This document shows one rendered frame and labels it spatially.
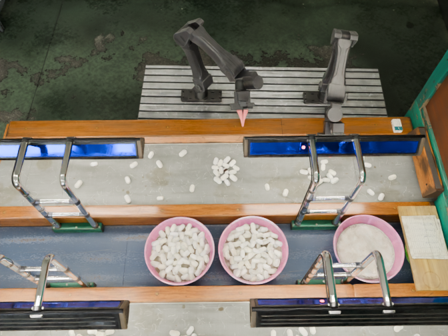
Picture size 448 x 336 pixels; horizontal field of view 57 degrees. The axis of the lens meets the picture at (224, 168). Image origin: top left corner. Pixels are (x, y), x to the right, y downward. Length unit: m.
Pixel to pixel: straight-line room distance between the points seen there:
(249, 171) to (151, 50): 1.72
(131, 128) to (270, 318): 1.06
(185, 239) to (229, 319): 0.35
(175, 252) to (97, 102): 1.63
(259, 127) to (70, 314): 1.09
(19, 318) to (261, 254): 0.84
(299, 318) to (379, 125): 1.04
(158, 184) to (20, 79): 1.83
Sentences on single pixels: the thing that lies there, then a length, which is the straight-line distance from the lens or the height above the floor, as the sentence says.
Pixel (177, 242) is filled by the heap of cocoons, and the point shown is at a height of 0.74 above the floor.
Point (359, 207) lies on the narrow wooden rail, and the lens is 1.76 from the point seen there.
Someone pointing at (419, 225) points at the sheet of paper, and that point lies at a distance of 1.80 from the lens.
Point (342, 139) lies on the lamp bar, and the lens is 1.48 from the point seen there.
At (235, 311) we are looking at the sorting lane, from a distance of 1.59.
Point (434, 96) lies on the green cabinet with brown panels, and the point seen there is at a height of 0.95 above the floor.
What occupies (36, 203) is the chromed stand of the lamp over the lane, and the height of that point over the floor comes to 0.97.
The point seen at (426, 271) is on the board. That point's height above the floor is 0.78.
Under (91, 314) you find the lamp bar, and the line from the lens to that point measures 1.27.
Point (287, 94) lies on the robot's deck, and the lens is 2.12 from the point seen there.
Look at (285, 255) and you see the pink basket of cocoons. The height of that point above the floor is 0.75.
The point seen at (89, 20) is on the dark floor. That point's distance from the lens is 3.61.
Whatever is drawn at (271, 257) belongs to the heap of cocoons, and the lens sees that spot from 1.64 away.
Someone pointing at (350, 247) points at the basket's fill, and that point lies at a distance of 1.73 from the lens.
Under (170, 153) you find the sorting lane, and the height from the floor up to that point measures 0.74.
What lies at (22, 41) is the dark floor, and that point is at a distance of 3.63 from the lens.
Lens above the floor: 2.31
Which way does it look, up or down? 61 degrees down
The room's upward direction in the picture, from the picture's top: straight up
